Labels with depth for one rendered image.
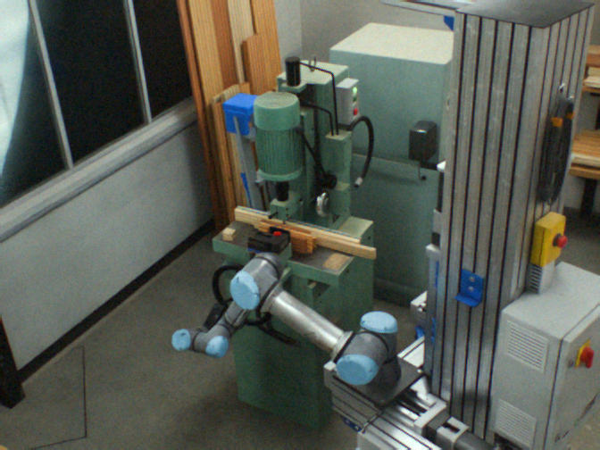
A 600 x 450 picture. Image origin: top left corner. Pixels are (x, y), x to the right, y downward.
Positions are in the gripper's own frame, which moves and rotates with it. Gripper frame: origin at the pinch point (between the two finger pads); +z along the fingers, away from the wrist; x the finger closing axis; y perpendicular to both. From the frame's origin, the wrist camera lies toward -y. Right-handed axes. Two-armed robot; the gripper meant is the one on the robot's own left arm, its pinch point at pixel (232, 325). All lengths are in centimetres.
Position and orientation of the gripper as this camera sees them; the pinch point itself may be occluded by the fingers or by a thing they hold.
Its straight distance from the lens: 306.1
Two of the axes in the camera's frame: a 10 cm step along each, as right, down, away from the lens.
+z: 4.6, 0.2, 8.9
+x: 8.6, 2.2, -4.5
